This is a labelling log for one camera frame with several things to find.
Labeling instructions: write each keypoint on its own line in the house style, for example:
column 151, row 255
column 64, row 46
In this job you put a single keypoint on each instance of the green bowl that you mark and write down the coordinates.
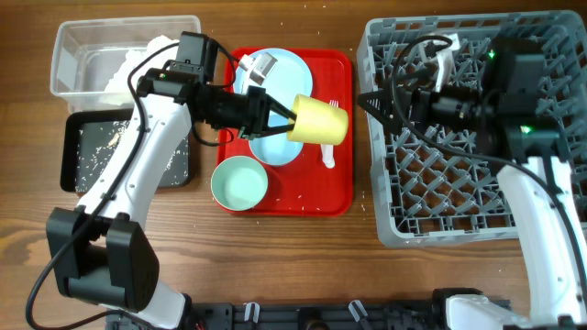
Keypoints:
column 239, row 183

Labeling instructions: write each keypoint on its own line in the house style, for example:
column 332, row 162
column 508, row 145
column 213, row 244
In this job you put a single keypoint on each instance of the yellow plastic cup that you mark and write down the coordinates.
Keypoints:
column 318, row 122

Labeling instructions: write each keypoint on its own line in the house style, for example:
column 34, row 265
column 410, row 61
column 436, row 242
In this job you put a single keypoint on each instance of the large light blue plate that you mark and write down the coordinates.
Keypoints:
column 290, row 76

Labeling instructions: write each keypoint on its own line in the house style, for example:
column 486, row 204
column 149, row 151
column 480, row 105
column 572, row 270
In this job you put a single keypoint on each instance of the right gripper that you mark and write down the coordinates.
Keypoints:
column 394, row 126

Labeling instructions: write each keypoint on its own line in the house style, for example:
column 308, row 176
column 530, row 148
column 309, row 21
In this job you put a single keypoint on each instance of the small light blue bowl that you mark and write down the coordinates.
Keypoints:
column 276, row 150

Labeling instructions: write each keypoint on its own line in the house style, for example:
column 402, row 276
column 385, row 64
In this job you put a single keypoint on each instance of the red serving tray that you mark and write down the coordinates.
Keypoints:
column 305, row 186

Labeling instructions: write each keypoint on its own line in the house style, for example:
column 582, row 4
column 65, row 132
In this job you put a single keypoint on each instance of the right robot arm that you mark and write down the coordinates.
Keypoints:
column 532, row 165

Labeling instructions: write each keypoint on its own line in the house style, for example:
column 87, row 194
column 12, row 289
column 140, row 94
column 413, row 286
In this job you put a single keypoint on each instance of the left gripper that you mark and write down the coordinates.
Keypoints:
column 257, row 113

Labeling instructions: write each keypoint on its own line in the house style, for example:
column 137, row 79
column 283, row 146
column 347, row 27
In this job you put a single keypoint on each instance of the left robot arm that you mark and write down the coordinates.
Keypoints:
column 99, row 251

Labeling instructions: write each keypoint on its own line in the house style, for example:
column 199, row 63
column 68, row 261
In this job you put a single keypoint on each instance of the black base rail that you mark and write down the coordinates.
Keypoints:
column 411, row 315

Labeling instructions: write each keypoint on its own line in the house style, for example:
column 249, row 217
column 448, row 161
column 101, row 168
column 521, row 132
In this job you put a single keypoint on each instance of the grey dishwasher rack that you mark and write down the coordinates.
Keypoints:
column 423, row 197

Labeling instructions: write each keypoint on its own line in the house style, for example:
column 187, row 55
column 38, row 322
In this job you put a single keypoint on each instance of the brown food scraps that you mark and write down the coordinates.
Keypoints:
column 96, row 145

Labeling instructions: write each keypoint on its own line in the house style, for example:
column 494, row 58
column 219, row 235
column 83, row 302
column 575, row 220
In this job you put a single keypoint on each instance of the clear plastic bin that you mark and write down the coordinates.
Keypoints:
column 88, row 53

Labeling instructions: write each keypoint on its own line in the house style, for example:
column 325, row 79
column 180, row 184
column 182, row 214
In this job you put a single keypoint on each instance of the black plastic tray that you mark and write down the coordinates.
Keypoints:
column 73, row 123

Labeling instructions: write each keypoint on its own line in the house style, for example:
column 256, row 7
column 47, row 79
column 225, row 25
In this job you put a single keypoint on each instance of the white napkin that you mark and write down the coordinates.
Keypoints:
column 124, row 73

